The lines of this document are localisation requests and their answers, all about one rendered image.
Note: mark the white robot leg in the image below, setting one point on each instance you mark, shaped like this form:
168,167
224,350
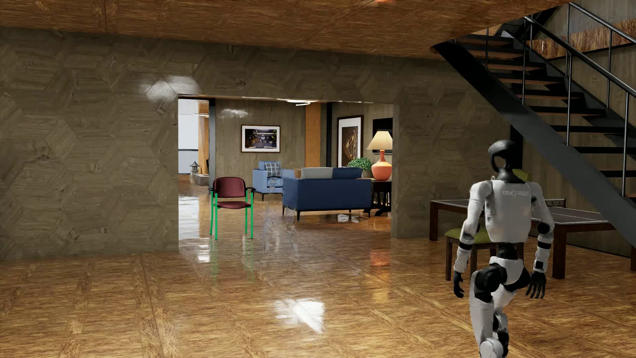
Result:
483,308
512,271

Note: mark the maroon chair with green legs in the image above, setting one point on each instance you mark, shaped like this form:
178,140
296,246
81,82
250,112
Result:
231,191

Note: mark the white right robot leg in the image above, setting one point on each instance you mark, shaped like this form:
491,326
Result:
512,271

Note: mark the orange table lamp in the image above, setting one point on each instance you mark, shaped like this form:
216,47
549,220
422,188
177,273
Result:
381,168

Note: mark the green potted plant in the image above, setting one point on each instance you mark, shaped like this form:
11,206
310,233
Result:
360,163

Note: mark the checked throw pillow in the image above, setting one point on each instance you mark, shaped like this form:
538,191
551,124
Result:
273,169

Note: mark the black staircase with wooden treads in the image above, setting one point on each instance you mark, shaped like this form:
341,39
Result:
526,119

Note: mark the ceiling light strip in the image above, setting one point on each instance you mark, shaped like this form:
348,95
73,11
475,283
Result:
298,102

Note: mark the blue sofa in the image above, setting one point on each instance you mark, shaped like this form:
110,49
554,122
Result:
328,195

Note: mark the stone garden lantern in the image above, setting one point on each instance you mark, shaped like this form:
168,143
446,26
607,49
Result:
194,171

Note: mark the metal stair railing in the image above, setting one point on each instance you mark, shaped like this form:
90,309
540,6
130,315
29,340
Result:
569,52

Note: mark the tall framed picture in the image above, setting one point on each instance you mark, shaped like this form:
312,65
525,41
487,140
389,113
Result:
350,140

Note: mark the black robot head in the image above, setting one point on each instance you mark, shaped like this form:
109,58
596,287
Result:
503,156

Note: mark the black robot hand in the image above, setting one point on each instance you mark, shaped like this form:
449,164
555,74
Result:
458,285
537,285

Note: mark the wide framed picture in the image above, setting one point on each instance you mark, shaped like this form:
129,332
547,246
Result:
260,138

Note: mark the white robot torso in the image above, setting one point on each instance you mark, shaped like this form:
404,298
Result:
508,211

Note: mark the light wooden column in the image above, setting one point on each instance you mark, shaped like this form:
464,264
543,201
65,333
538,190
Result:
313,134

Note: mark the green cushioned wooden chair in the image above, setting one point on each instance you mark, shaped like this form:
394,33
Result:
484,236

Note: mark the white left robot leg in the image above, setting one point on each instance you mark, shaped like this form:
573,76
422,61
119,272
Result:
483,308

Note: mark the grey sofa cushion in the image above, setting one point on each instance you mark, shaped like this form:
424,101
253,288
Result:
316,173

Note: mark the dark wooden side table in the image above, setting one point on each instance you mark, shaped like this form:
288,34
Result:
381,191

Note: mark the blue armchair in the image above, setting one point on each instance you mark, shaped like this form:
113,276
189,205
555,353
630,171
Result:
261,181

